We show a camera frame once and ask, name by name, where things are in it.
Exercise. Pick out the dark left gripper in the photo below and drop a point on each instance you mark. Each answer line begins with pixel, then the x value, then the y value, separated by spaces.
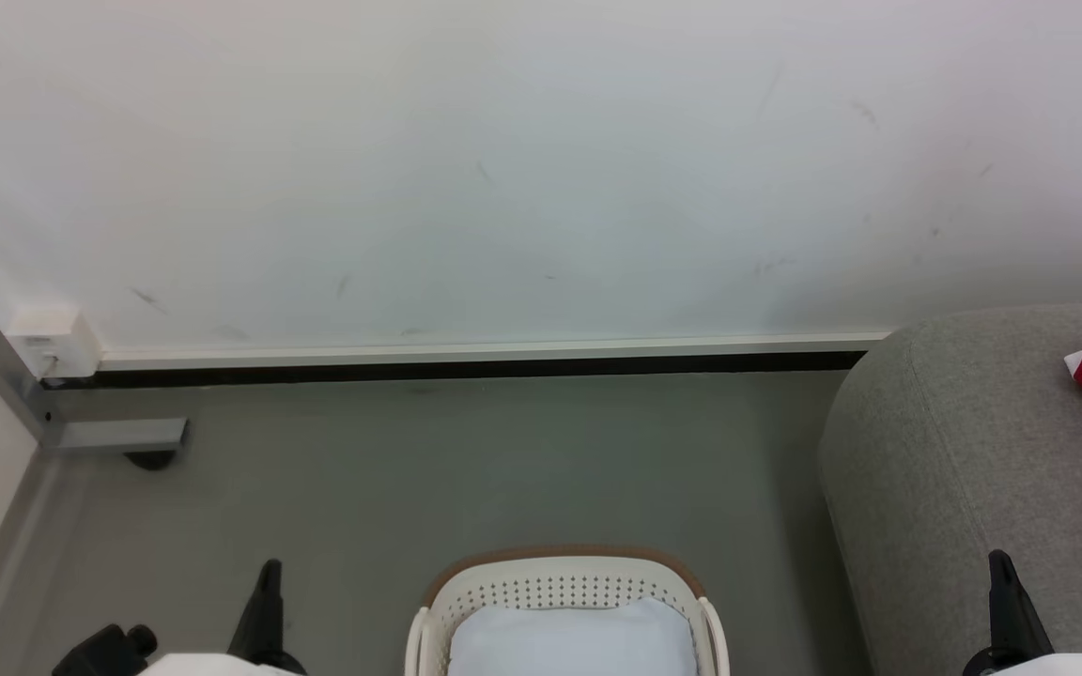
pixel 280 664

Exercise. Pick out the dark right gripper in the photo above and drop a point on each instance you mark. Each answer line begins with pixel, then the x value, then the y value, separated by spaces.
pixel 987 660

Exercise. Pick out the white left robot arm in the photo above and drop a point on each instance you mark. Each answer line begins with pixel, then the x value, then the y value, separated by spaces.
pixel 203 667

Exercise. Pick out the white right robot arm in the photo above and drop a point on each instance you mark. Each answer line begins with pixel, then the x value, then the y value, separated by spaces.
pixel 1076 666

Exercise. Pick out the white perforated laundry basket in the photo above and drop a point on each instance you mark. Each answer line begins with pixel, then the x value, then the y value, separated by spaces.
pixel 560 587

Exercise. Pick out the light blue clothing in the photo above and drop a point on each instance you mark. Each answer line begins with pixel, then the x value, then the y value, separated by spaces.
pixel 569 643

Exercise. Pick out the grey fabric sofa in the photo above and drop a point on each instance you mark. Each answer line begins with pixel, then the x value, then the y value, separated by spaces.
pixel 954 451

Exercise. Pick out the white and black baseboard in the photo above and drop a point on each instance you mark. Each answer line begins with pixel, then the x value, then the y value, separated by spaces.
pixel 466 361

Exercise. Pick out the white junction box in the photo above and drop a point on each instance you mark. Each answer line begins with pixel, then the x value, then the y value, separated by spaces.
pixel 57 340

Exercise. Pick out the black round frame foot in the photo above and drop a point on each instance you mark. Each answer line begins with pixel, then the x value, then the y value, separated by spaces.
pixel 151 460

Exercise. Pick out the grey metal frame post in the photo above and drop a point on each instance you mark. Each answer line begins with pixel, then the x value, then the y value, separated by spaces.
pixel 118 435

